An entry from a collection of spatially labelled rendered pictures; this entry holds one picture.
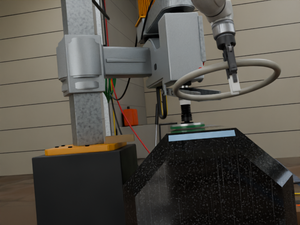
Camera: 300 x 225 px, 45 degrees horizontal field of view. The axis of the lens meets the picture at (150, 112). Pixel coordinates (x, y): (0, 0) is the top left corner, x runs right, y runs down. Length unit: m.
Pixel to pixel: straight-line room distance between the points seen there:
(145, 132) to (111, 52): 2.47
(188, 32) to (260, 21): 5.17
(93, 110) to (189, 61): 0.79
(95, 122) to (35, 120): 5.61
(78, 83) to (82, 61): 0.16
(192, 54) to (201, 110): 4.94
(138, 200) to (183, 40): 1.03
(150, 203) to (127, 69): 1.28
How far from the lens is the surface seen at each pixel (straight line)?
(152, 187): 1.74
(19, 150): 8.40
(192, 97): 1.83
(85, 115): 2.59
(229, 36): 1.48
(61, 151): 2.49
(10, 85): 8.49
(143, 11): 3.01
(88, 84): 2.55
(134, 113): 5.46
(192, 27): 2.30
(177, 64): 2.22
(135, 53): 2.80
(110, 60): 2.70
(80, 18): 2.70
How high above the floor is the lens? 0.91
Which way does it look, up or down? 1 degrees up
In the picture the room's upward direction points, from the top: 5 degrees counter-clockwise
